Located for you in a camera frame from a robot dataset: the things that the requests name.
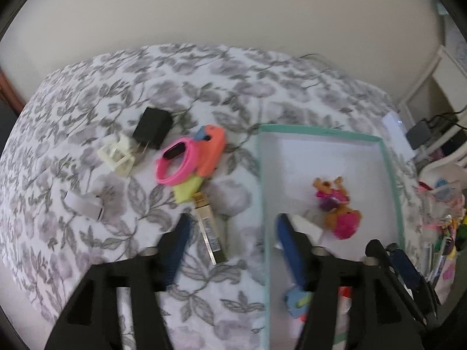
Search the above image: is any cream hair claw clip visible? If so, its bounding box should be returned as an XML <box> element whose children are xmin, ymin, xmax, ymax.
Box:
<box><xmin>97</xmin><ymin>133</ymin><xmax>137</xmax><ymax>177</ymax></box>

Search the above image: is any white shelf unit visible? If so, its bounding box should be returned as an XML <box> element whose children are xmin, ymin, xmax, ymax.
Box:
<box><xmin>396</xmin><ymin>45</ymin><xmax>467</xmax><ymax>168</ymax></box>

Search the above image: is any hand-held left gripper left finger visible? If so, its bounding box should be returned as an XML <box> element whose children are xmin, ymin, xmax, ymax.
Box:
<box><xmin>44</xmin><ymin>213</ymin><xmax>194</xmax><ymax>350</ymax></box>

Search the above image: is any black charger cable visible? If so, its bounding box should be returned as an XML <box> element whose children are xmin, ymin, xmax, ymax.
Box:
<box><xmin>427</xmin><ymin>106</ymin><xmax>467</xmax><ymax>132</ymax></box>

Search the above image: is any pink toy figure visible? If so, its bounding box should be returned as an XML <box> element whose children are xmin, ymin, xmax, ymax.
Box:
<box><xmin>314</xmin><ymin>176</ymin><xmax>363</xmax><ymax>240</ymax></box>

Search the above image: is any white wrist band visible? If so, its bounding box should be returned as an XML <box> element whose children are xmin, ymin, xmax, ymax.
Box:
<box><xmin>62</xmin><ymin>190</ymin><xmax>106</xmax><ymax>222</ymax></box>

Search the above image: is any teal rimmed white tray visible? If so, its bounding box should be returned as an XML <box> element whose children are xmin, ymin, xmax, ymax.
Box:
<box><xmin>257</xmin><ymin>124</ymin><xmax>406</xmax><ymax>350</ymax></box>

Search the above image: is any dark grey charger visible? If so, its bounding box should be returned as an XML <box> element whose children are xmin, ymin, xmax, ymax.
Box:
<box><xmin>406</xmin><ymin>118</ymin><xmax>435</xmax><ymax>150</ymax></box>

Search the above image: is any gold patterned box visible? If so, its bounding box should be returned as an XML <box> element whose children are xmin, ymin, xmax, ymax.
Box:
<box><xmin>192</xmin><ymin>191</ymin><xmax>229</xmax><ymax>266</ymax></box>

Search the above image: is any pink smart band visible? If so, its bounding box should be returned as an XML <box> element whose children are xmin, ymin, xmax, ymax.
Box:
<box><xmin>155</xmin><ymin>138</ymin><xmax>201</xmax><ymax>186</ymax></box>

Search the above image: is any brown wooden board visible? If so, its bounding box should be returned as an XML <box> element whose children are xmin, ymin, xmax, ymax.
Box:
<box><xmin>0</xmin><ymin>67</ymin><xmax>26</xmax><ymax>113</ymax></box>

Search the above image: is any floral blanket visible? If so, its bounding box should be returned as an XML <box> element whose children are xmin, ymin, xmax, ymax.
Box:
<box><xmin>0</xmin><ymin>43</ymin><xmax>420</xmax><ymax>350</ymax></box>

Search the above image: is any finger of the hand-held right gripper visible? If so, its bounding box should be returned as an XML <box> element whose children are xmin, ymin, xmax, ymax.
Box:
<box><xmin>366</xmin><ymin>240</ymin><xmax>429</xmax><ymax>327</ymax></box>
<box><xmin>387</xmin><ymin>242</ymin><xmax>442</xmax><ymax>305</ymax></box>

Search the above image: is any black wall charger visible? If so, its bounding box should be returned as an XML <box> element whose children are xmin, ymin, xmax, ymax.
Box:
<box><xmin>132</xmin><ymin>107</ymin><xmax>174</xmax><ymax>155</ymax></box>

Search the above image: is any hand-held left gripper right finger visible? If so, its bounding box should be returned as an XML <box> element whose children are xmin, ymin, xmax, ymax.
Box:
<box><xmin>275</xmin><ymin>213</ymin><xmax>427</xmax><ymax>350</ymax></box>

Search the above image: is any pile of colourful toys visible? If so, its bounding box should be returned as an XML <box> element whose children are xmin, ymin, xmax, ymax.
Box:
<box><xmin>414</xmin><ymin>178</ymin><xmax>467</xmax><ymax>288</ymax></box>

